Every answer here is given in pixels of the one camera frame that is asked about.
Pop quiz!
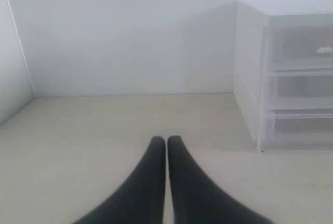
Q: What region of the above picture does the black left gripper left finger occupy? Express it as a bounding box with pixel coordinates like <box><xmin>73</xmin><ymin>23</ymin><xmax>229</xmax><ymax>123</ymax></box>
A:
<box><xmin>75</xmin><ymin>136</ymin><xmax>166</xmax><ymax>224</ymax></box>

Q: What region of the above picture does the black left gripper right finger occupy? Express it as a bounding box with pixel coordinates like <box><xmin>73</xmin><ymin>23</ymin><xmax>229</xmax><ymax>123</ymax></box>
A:
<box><xmin>167</xmin><ymin>135</ymin><xmax>272</xmax><ymax>224</ymax></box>

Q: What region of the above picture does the white plastic drawer cabinet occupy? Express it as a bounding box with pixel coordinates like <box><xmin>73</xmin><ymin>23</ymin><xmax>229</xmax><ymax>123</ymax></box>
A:
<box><xmin>234</xmin><ymin>0</ymin><xmax>332</xmax><ymax>150</ymax></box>

